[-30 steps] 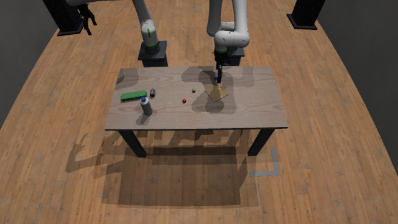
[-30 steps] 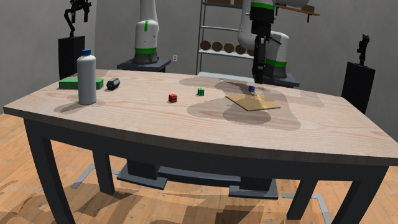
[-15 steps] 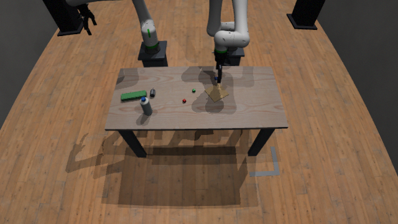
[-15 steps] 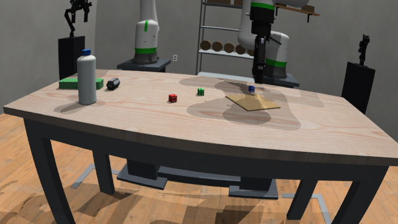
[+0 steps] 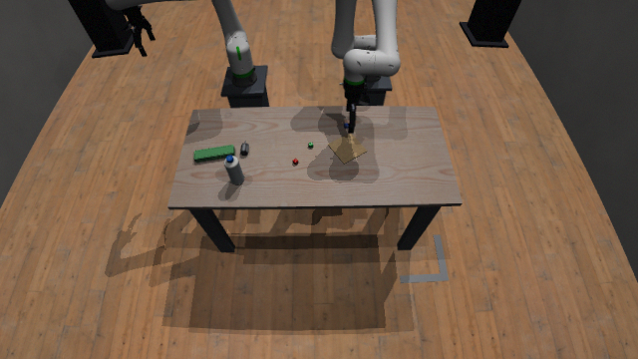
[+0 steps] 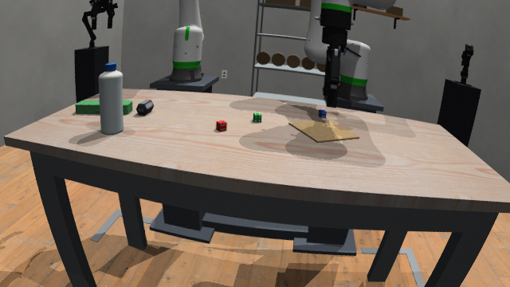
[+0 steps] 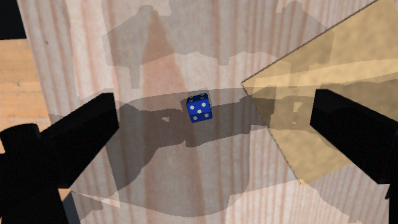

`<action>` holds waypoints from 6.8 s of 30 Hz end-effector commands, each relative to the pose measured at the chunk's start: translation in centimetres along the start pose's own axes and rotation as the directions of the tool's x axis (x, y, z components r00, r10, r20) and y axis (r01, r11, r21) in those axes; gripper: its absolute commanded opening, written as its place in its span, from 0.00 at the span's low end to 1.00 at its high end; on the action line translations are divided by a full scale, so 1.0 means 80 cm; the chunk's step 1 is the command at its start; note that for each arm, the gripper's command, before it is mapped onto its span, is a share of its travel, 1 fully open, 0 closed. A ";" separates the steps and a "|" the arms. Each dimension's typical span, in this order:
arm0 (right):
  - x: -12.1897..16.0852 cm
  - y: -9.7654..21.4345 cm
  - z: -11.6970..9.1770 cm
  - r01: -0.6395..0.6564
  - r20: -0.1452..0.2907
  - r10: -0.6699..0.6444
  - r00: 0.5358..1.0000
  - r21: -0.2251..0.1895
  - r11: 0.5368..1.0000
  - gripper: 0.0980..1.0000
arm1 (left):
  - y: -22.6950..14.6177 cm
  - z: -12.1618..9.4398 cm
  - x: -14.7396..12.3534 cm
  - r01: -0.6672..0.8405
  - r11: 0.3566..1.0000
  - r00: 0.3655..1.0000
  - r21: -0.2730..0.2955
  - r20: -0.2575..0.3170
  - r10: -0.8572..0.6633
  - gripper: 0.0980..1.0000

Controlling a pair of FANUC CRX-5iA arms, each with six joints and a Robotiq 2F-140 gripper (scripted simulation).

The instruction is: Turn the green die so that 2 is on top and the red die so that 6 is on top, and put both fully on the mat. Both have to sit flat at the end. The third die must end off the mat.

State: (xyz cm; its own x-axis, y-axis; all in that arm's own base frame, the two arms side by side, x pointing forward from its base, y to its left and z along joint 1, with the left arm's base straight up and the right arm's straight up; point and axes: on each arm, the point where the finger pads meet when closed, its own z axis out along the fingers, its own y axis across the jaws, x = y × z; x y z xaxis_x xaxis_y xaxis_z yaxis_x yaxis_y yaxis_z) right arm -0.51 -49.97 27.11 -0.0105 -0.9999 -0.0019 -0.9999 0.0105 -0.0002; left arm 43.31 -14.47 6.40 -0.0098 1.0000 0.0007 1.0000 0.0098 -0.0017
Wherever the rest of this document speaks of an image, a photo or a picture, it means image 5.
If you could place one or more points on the tan square mat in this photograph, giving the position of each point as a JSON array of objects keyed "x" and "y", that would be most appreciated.
[{"x": 347, "y": 148}]

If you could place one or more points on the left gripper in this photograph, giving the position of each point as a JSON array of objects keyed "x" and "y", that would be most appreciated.
[{"x": 351, "y": 102}]

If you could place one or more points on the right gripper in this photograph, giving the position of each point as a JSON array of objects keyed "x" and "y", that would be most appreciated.
[{"x": 137, "y": 18}]

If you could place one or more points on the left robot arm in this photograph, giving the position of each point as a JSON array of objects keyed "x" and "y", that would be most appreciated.
[{"x": 383, "y": 58}]

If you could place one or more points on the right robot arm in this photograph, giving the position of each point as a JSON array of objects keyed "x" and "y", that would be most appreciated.
[{"x": 237, "y": 48}]

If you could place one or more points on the white plastic bottle with blue cap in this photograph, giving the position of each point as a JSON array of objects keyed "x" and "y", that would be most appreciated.
[{"x": 234, "y": 170}]

